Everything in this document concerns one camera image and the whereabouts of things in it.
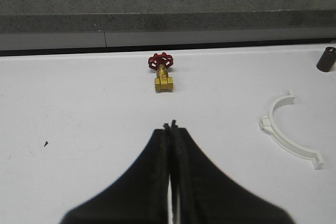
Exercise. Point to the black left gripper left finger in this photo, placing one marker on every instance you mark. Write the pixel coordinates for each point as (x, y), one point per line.
(138, 196)

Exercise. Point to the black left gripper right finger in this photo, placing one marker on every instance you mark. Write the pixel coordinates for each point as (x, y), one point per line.
(202, 193)

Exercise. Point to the brass valve red handwheel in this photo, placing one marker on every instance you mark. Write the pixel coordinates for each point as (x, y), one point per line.
(160, 63)

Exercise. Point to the dark brown cylindrical coupling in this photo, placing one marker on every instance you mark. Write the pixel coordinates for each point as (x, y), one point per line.
(327, 60)

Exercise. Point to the white curved pipe clamp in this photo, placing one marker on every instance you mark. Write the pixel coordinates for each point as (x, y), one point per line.
(268, 124)

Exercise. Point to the grey stone ledge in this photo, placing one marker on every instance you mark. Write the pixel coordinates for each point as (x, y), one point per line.
(57, 24)

